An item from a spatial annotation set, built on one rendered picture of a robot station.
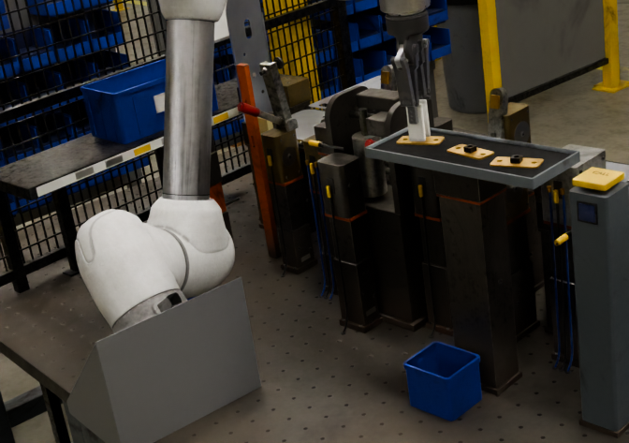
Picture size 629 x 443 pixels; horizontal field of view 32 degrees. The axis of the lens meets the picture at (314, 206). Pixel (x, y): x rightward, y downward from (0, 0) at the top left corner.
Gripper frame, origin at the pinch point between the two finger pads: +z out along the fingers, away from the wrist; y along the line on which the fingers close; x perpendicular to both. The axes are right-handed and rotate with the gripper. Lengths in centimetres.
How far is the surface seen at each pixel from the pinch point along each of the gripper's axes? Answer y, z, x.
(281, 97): 34, 7, 47
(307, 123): 54, 20, 52
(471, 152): -6.2, 3.5, -11.8
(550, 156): -6.2, 4.0, -25.8
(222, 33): 81, 4, 90
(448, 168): -12.1, 4.2, -9.8
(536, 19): 346, 70, 77
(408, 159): -9.2, 4.1, -1.3
